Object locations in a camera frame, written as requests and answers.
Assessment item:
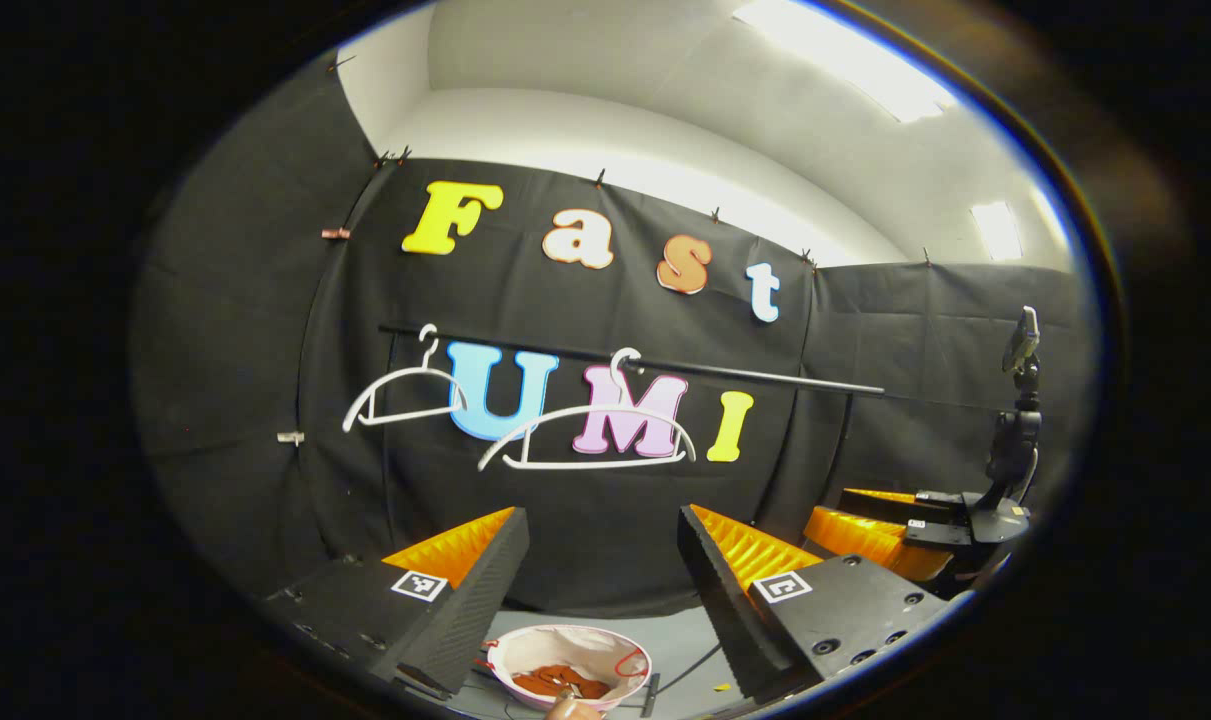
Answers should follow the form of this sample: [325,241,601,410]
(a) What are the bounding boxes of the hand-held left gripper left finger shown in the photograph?
[265,507,531,698]

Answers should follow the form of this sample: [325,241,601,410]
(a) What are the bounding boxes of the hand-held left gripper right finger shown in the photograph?
[677,503,951,704]

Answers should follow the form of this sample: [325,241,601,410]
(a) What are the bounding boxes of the white laundry hamper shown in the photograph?
[485,624,654,713]

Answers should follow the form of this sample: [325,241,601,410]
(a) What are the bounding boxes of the orange corduroy jacket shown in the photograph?
[512,664,611,701]

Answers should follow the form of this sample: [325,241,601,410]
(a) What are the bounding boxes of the white plastic hanger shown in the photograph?
[342,323,469,434]
[477,347,698,472]

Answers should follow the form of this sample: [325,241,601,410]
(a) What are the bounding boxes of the small ceiling light panel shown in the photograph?
[970,201,1024,263]

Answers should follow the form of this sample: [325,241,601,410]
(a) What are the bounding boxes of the long ceiling light panel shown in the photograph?
[733,0,958,124]

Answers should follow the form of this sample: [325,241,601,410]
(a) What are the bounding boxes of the black floor cable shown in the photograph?
[655,643,722,701]

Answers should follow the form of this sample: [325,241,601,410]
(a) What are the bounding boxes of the black clothes rail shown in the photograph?
[378,322,886,501]

